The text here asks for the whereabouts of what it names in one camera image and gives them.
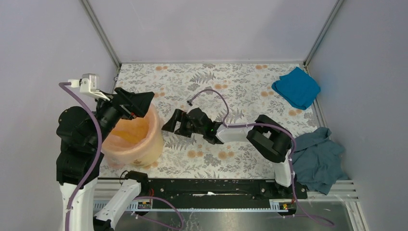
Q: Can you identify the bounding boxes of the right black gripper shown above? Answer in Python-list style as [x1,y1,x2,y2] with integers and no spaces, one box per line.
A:
[162,108,205,138]

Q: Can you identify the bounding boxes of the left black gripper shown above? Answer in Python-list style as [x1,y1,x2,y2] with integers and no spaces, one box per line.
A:
[89,85,155,146]

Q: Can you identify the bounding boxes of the yellow plastic trash bin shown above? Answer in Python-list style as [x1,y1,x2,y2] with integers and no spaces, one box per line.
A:
[102,103,165,167]

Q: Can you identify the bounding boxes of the pink plastic trash bag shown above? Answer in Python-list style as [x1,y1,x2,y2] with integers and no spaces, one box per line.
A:
[101,103,165,169]

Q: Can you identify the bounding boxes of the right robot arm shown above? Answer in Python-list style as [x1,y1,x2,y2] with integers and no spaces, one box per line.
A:
[162,108,295,198]

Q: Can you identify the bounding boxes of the floral patterned table mat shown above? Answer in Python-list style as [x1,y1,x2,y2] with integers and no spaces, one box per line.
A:
[100,63,319,179]

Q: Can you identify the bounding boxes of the bright blue folded cloth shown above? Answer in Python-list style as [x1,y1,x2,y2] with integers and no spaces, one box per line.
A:
[271,67,321,110]

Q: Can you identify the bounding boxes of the dark teal crumpled cloth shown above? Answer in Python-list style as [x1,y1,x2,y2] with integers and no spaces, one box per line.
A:
[292,127,348,195]

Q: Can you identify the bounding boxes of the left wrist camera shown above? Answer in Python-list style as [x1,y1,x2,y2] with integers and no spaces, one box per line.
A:
[67,73,111,101]

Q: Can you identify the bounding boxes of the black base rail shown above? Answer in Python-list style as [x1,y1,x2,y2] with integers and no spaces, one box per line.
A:
[139,178,307,209]

